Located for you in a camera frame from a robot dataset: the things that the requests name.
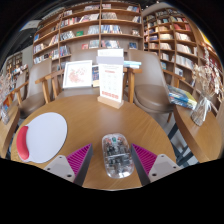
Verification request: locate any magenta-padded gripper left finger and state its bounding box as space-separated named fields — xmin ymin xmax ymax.
xmin=43 ymin=143 xmax=94 ymax=187

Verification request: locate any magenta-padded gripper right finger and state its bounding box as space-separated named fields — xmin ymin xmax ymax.
xmin=130 ymin=143 xmax=183 ymax=187

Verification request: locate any transparent computer mouse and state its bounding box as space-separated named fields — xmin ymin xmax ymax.
xmin=101 ymin=132 xmax=135 ymax=179

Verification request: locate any white mouse pad red rest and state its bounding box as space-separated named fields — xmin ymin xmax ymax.
xmin=15 ymin=111 xmax=68 ymax=164

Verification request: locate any round wooden side table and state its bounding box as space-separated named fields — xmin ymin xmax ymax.
xmin=0 ymin=104 xmax=20 ymax=159
xmin=168 ymin=103 xmax=224 ymax=166

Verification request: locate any glass vase with dried flowers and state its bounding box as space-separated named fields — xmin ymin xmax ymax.
xmin=189 ymin=46 xmax=223 ymax=127
xmin=0 ymin=73 xmax=13 ymax=125

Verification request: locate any blue and yellow book stack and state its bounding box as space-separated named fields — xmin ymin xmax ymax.
xmin=167 ymin=84 xmax=198 ymax=110

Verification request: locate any brown padded wooden armchair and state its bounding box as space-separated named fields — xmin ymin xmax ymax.
xmin=9 ymin=58 xmax=55 ymax=118
xmin=127 ymin=49 xmax=186 ymax=124
xmin=49 ymin=49 xmax=143 ymax=104

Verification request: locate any white framed floral picture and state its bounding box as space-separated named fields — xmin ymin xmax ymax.
xmin=62 ymin=59 xmax=93 ymax=90

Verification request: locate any dark book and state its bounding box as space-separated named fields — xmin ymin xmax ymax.
xmin=91 ymin=64 xmax=101 ymax=88

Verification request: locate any white sign on wooden base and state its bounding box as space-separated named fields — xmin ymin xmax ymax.
xmin=96 ymin=48 xmax=125 ymax=110

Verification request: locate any light blue book stack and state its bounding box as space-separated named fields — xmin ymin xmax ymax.
xmin=123 ymin=60 xmax=143 ymax=70

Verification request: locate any distant wooden bookshelf unit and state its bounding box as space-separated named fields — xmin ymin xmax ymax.
xmin=4 ymin=51 xmax=24 ymax=73

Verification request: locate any curved wooden bookshelf unit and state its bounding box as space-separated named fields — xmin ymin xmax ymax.
xmin=142 ymin=8 xmax=224 ymax=113

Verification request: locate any wide wooden bookshelf unit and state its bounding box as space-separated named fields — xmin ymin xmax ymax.
xmin=32 ymin=1 xmax=144 ymax=67

